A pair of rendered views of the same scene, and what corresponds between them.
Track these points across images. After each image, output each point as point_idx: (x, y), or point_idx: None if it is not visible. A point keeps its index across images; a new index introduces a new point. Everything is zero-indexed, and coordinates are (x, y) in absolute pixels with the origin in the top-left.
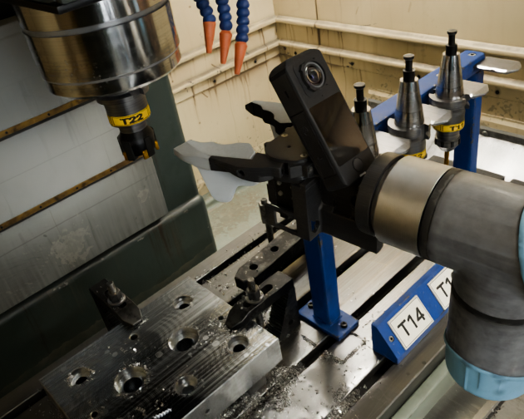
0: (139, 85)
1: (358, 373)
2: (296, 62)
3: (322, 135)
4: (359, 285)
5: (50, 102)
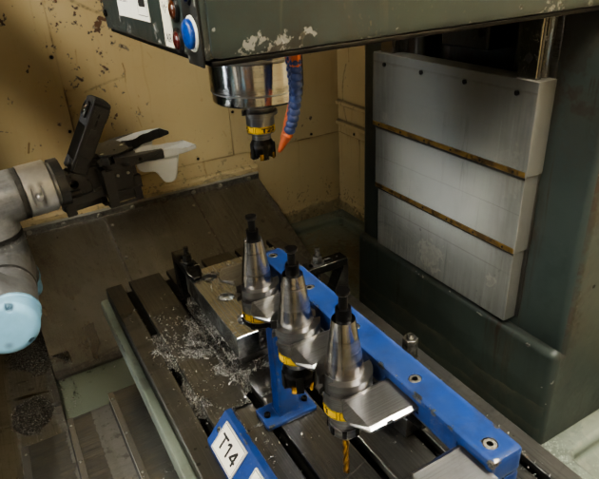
0: (213, 101)
1: (216, 416)
2: (87, 98)
3: (73, 134)
4: (320, 447)
5: (455, 143)
